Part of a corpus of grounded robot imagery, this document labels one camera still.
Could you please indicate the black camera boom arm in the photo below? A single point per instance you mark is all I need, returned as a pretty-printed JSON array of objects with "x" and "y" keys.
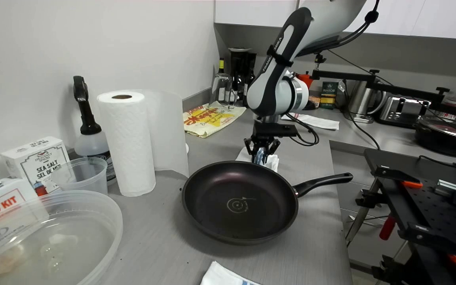
[{"x": 355, "y": 76}]

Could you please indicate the green yellow carton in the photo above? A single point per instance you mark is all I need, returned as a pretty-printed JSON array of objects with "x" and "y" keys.
[{"x": 332, "y": 95}]

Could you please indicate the white first aid kit box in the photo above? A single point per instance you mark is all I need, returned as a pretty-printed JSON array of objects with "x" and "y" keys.
[{"x": 6, "y": 206}]

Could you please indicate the black frying pan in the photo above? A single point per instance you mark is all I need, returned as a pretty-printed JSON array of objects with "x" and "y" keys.
[{"x": 212, "y": 195}]

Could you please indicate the white wall cabinet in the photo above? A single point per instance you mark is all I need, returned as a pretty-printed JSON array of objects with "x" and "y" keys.
[{"x": 253, "y": 9}]

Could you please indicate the white sea salt box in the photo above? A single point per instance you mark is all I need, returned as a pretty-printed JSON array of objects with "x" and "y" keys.
[{"x": 43, "y": 166}]

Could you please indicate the small clear plastic cup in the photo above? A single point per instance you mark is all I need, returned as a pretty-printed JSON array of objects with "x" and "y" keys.
[{"x": 90, "y": 176}]

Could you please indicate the yellow red printed bag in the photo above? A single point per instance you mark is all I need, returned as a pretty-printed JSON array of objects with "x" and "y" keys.
[{"x": 212, "y": 119}]

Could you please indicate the black coffee maker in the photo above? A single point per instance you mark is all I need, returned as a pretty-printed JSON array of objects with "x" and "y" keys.
[{"x": 239, "y": 68}]

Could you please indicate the large clear plastic bowl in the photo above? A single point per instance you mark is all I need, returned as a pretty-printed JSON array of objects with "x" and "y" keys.
[{"x": 79, "y": 247}]

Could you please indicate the black lidded skillet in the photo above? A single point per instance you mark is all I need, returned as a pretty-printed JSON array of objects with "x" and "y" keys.
[{"x": 443, "y": 136}]

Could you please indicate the spray bottle with black trigger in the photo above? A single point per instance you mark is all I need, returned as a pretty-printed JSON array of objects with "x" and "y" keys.
[{"x": 87, "y": 127}]

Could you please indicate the black perforated workbench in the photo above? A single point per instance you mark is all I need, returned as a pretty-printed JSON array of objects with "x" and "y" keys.
[{"x": 443, "y": 210}]

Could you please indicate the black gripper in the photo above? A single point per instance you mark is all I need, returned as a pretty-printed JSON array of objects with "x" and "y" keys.
[{"x": 269, "y": 131}]

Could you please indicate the steel toaster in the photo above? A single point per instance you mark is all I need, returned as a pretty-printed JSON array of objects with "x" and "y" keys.
[{"x": 404, "y": 109}]

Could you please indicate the steel kettle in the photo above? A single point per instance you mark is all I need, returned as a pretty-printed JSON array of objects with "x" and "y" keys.
[{"x": 363, "y": 100}]

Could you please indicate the white paper towel roll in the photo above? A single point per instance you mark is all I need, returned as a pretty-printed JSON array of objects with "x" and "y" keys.
[{"x": 127, "y": 147}]

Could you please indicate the small folded white blue-striped towel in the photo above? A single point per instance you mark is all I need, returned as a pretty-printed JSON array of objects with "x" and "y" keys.
[{"x": 220, "y": 277}]

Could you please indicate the white paper packet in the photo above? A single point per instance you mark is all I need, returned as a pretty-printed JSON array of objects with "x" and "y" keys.
[{"x": 323, "y": 123}]

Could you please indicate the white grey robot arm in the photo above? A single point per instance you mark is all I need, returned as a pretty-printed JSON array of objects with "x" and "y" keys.
[{"x": 275, "y": 95}]

